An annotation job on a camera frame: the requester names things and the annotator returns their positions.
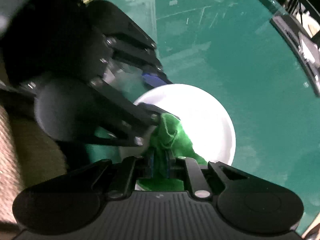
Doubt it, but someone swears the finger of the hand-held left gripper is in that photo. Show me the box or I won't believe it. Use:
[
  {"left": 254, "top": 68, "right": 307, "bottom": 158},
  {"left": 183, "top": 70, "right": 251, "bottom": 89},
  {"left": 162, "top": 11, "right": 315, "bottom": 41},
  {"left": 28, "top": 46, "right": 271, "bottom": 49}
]
[
  {"left": 105, "top": 39, "right": 173, "bottom": 88},
  {"left": 65, "top": 79, "right": 180, "bottom": 147}
]

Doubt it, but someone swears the bright green cloth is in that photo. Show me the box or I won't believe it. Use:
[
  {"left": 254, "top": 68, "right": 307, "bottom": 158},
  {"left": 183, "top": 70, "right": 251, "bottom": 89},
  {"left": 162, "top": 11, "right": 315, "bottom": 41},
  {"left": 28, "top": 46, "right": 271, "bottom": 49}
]
[{"left": 135, "top": 114, "right": 208, "bottom": 192}]

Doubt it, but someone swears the person's left forearm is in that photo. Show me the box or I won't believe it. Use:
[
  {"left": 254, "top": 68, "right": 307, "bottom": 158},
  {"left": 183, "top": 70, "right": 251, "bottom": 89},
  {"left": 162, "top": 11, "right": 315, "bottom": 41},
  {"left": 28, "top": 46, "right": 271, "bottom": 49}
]
[{"left": 0, "top": 62, "right": 68, "bottom": 227}]

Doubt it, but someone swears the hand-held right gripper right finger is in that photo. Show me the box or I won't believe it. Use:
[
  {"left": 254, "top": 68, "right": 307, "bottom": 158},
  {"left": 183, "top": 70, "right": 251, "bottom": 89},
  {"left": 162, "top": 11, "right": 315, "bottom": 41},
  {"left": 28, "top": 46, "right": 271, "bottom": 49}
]
[{"left": 165, "top": 151, "right": 253, "bottom": 200}]

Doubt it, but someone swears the white bowl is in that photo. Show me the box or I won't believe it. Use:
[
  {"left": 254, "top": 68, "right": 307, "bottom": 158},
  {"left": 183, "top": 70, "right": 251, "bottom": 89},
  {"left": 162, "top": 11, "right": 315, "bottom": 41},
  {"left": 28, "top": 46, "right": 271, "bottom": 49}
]
[{"left": 134, "top": 84, "right": 237, "bottom": 167}]

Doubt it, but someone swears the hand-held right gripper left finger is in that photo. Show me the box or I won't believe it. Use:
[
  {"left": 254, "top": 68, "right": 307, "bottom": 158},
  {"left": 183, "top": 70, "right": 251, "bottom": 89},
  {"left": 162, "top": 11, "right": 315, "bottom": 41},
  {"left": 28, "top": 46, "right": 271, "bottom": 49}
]
[{"left": 70, "top": 147, "right": 157, "bottom": 200}]

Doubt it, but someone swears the black monitor stand base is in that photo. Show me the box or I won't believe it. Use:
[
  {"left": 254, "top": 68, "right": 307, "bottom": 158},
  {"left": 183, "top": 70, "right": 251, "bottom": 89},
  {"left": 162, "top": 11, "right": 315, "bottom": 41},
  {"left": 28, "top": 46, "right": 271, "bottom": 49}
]
[{"left": 271, "top": 15, "right": 320, "bottom": 96}]

